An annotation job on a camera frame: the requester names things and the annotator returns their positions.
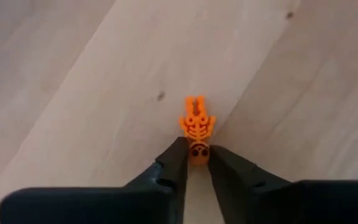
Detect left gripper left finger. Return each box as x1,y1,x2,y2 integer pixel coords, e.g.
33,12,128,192
0,136,189,224

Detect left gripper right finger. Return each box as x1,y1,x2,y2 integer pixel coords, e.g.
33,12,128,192
208,144,358,224

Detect orange toy skeleton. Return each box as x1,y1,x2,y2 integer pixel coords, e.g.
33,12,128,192
178,95,217,166

